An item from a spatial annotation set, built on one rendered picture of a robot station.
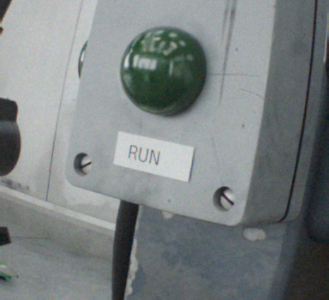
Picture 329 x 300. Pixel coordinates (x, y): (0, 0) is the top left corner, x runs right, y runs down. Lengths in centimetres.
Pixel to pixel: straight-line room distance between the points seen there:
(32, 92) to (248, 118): 714
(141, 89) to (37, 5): 725
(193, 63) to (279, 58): 3
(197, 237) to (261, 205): 6
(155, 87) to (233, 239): 8
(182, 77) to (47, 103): 701
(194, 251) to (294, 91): 8
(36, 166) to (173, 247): 699
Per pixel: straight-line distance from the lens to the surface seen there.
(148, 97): 32
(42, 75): 739
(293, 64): 33
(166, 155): 33
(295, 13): 33
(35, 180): 737
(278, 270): 36
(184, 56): 32
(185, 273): 38
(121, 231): 42
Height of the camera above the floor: 128
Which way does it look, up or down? 3 degrees down
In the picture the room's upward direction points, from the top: 10 degrees clockwise
